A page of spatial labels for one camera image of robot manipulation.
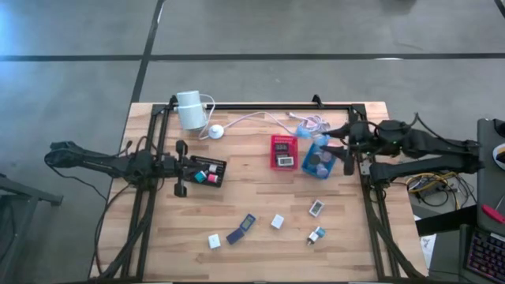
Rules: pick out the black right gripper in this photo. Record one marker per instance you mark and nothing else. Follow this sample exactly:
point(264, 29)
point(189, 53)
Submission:
point(357, 140)

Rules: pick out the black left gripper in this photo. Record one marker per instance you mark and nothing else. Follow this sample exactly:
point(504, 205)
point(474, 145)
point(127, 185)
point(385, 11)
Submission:
point(177, 167)

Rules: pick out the purple plug charger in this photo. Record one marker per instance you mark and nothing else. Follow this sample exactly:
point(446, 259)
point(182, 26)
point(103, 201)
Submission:
point(202, 169)

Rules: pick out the teal and white charger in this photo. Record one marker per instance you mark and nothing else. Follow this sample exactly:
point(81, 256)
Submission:
point(200, 176)

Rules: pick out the purple hourglass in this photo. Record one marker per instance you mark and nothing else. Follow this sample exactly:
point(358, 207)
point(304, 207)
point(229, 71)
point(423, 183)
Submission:
point(325, 156)

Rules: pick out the small white plug charger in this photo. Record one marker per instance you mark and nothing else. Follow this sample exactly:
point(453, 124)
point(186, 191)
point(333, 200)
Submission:
point(213, 168)

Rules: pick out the pink plug charger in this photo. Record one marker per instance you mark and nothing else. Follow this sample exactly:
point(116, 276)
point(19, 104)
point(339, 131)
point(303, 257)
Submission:
point(213, 178)

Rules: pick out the black plastic basket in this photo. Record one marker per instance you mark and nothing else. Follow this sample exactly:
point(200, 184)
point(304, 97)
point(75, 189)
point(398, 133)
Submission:
point(221, 162)

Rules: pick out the black capped blue hourglass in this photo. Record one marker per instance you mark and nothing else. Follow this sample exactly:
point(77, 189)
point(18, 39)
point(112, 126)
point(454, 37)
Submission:
point(314, 159)

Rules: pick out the blue plastic basket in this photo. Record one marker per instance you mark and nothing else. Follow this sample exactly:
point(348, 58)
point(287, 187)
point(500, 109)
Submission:
point(309, 167)

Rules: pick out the white digital thermometer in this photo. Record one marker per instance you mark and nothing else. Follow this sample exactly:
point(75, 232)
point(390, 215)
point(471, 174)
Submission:
point(316, 208)
point(285, 161)

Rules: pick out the dark blue digital thermometer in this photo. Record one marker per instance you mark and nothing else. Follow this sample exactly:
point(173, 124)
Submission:
point(281, 148)
point(235, 236)

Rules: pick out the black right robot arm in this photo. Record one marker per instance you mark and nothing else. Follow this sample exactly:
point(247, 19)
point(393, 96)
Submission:
point(426, 142)

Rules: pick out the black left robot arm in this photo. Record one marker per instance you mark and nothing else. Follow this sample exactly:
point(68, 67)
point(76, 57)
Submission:
point(98, 163)

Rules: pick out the white cylindrical lamp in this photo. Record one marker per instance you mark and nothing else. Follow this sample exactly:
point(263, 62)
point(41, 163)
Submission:
point(191, 112)

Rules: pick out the red plastic basket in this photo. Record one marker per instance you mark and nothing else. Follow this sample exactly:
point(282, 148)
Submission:
point(276, 136)

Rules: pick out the white cube charger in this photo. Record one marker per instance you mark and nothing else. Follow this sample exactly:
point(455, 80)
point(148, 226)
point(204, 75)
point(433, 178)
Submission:
point(214, 241)
point(277, 221)

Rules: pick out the teal plug charger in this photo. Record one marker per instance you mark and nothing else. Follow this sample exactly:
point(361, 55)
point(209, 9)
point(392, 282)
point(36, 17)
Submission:
point(320, 232)

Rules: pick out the white grey plug charger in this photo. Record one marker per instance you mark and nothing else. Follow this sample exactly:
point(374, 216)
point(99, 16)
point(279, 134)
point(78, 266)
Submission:
point(313, 237)

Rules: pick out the black flat panel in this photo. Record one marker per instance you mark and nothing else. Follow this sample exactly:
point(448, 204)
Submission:
point(446, 221)

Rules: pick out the printed paper sheet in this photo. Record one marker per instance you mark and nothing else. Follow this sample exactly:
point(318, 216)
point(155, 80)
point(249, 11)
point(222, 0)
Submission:
point(428, 246)

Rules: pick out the white and yellow object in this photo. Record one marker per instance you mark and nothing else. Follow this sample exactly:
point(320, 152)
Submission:
point(500, 155)

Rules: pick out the black keyboard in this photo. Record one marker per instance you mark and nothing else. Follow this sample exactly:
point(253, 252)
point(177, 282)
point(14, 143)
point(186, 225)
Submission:
point(487, 256)

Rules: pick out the black aluminium table frame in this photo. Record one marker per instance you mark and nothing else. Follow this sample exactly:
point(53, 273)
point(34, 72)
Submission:
point(256, 106)

